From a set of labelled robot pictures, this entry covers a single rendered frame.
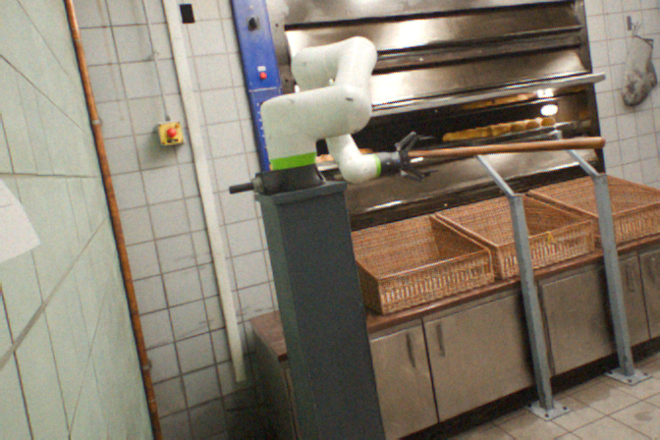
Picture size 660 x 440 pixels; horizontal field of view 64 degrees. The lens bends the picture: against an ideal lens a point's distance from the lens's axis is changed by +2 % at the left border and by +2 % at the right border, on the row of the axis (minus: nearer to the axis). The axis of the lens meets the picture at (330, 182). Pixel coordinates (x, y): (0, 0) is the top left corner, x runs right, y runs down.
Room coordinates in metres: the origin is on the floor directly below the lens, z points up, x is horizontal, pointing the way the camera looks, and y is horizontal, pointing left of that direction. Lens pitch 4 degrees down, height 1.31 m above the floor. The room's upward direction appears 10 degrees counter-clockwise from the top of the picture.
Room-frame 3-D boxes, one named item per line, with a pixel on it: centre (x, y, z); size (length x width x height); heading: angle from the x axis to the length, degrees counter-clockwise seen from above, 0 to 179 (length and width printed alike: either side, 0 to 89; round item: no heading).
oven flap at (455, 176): (2.80, -0.75, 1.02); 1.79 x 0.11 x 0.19; 110
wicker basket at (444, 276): (2.35, -0.30, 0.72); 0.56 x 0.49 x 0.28; 109
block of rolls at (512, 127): (3.42, -1.14, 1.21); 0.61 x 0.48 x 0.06; 20
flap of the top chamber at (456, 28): (2.80, -0.75, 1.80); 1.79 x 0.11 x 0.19; 110
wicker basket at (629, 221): (2.77, -1.44, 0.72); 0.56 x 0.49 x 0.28; 110
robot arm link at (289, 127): (1.39, 0.07, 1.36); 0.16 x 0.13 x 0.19; 77
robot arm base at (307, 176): (1.37, 0.14, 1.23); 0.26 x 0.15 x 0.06; 111
